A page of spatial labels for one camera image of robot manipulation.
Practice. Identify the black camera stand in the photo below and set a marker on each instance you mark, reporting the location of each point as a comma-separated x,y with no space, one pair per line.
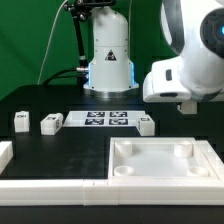
80,11

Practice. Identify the white U-shaped fence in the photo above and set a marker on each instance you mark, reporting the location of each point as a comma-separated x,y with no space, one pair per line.
118,191

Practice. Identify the white marker base plate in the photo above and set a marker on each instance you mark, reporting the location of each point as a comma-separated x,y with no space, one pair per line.
102,118

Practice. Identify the white square tabletop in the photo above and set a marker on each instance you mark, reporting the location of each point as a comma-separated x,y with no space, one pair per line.
160,158

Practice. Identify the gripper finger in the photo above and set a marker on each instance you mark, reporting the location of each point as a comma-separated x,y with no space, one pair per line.
187,107

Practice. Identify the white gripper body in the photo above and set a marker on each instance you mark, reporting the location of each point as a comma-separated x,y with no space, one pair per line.
162,84

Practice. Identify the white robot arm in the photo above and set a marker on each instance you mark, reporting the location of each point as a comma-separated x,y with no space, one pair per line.
173,52

